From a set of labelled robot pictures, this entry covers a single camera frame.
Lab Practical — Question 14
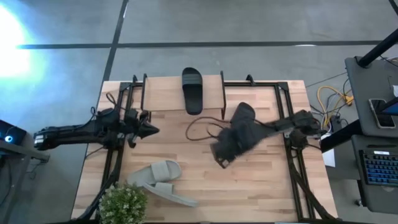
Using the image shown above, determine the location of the grey slide sandal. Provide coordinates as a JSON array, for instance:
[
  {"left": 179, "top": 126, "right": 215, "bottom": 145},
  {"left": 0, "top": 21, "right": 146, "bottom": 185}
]
[
  {"left": 142, "top": 182, "right": 200, "bottom": 208},
  {"left": 126, "top": 159, "right": 183, "bottom": 188}
]

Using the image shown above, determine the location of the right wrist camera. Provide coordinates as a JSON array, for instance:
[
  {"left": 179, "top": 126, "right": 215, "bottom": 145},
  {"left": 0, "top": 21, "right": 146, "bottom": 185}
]
[{"left": 216, "top": 154, "right": 233, "bottom": 169}]

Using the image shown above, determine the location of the black device with blue light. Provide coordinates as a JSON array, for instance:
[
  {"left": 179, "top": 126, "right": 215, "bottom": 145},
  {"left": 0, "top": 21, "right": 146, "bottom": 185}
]
[{"left": 0, "top": 119, "right": 27, "bottom": 146}]

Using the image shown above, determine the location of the right arm cable loop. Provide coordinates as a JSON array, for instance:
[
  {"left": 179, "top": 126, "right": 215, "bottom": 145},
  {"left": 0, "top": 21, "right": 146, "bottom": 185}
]
[{"left": 185, "top": 116, "right": 233, "bottom": 141}]

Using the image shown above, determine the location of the black bar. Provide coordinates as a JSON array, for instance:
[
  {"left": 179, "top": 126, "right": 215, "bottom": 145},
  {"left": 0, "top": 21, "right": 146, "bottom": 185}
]
[{"left": 320, "top": 119, "right": 363, "bottom": 153}]

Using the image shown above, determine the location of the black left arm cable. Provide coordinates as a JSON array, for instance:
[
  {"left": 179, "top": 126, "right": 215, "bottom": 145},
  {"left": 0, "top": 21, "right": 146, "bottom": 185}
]
[{"left": 105, "top": 92, "right": 125, "bottom": 110}]

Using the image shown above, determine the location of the black pole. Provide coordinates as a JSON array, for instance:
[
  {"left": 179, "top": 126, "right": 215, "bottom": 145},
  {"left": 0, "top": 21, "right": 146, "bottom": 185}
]
[{"left": 357, "top": 29, "right": 398, "bottom": 68}]

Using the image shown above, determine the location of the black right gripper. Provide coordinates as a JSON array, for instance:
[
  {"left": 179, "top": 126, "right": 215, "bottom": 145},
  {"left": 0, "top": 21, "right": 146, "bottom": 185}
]
[{"left": 210, "top": 121, "right": 277, "bottom": 163}]

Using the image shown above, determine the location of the backlit keyboard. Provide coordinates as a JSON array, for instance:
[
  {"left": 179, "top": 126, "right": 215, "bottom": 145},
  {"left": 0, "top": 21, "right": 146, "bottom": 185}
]
[{"left": 359, "top": 149, "right": 398, "bottom": 187}]

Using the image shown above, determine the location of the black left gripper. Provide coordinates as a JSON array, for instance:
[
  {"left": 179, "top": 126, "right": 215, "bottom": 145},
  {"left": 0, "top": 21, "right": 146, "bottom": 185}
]
[{"left": 123, "top": 108, "right": 160, "bottom": 140}]

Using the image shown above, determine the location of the black aluminium table frame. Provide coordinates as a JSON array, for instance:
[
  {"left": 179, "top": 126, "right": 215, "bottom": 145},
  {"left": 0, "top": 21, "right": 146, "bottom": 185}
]
[{"left": 76, "top": 74, "right": 338, "bottom": 222}]

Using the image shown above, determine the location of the green artificial plant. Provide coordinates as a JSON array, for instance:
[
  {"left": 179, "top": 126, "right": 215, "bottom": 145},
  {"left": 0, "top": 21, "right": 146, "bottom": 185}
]
[{"left": 98, "top": 182, "right": 149, "bottom": 224}]

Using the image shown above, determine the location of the wooden shelf with black legs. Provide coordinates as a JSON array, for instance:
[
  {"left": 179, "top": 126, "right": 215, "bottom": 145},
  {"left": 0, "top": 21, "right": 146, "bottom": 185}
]
[{"left": 140, "top": 70, "right": 227, "bottom": 121}]

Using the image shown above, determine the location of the white paper sheet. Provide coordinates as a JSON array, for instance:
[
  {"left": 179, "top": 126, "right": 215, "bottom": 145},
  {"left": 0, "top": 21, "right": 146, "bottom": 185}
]
[{"left": 322, "top": 149, "right": 336, "bottom": 168}]

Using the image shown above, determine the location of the black smartphone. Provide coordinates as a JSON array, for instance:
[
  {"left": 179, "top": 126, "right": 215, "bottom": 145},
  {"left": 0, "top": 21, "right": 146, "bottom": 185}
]
[{"left": 369, "top": 98, "right": 396, "bottom": 129}]

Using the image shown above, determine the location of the yellow cable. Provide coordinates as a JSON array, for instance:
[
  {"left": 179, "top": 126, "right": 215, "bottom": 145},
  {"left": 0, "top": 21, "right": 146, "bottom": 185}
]
[{"left": 317, "top": 85, "right": 354, "bottom": 128}]

